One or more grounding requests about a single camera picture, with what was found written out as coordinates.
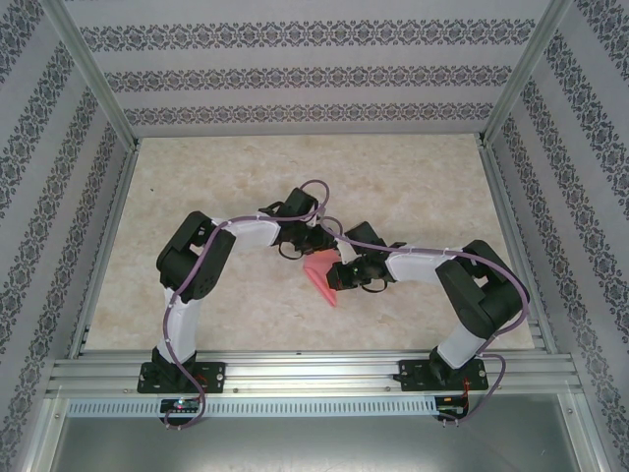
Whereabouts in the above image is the pink paper sheet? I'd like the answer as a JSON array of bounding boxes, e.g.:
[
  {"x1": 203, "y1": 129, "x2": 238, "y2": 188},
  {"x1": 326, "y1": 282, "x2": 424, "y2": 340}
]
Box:
[{"x1": 303, "y1": 249, "x2": 343, "y2": 309}]

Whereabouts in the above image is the small controller circuit board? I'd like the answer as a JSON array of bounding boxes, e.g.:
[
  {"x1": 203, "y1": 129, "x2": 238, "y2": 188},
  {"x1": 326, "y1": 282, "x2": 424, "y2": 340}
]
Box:
[
  {"x1": 160, "y1": 398, "x2": 201, "y2": 414},
  {"x1": 436, "y1": 395, "x2": 468, "y2": 419}
]

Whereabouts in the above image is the aluminium mounting rail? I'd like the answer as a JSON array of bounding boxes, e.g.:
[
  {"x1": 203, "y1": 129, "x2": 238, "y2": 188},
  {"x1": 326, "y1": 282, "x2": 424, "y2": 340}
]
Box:
[{"x1": 46, "y1": 350, "x2": 579, "y2": 395}]

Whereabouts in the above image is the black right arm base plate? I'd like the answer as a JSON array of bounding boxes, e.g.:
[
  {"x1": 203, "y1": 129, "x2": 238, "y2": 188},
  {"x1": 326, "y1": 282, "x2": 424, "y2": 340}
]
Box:
[{"x1": 398, "y1": 358, "x2": 488, "y2": 393}]

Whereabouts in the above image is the slotted grey cable duct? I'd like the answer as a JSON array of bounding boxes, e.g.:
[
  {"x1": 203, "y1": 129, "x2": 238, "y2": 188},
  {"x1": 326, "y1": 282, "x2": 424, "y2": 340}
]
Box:
[{"x1": 66, "y1": 396, "x2": 439, "y2": 418}]

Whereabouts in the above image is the aluminium side rail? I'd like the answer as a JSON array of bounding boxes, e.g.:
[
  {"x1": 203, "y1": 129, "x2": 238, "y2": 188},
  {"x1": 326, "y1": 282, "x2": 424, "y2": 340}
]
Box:
[
  {"x1": 479, "y1": 140, "x2": 560, "y2": 356},
  {"x1": 66, "y1": 140, "x2": 143, "y2": 360}
]

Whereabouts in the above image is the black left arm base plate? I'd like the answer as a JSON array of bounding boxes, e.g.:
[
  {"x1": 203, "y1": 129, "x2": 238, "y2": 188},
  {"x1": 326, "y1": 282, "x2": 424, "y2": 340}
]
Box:
[{"x1": 139, "y1": 361, "x2": 227, "y2": 394}]

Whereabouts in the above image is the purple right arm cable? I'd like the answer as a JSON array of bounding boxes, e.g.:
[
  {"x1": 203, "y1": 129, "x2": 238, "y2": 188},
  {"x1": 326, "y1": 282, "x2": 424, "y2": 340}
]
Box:
[{"x1": 323, "y1": 215, "x2": 532, "y2": 428}]

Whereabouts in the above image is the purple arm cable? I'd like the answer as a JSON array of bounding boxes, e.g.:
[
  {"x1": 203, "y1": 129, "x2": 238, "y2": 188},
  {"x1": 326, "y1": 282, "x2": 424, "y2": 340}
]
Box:
[
  {"x1": 160, "y1": 179, "x2": 345, "y2": 433},
  {"x1": 323, "y1": 215, "x2": 532, "y2": 428}
]

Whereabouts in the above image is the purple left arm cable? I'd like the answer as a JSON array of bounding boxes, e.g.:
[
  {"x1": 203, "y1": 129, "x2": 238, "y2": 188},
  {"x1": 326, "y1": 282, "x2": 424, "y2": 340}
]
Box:
[{"x1": 160, "y1": 179, "x2": 345, "y2": 433}]

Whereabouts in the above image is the aluminium frame post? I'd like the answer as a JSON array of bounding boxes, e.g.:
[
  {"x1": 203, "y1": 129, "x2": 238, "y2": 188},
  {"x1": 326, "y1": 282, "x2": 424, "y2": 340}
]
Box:
[
  {"x1": 38, "y1": 0, "x2": 143, "y2": 153},
  {"x1": 478, "y1": 0, "x2": 575, "y2": 151}
]

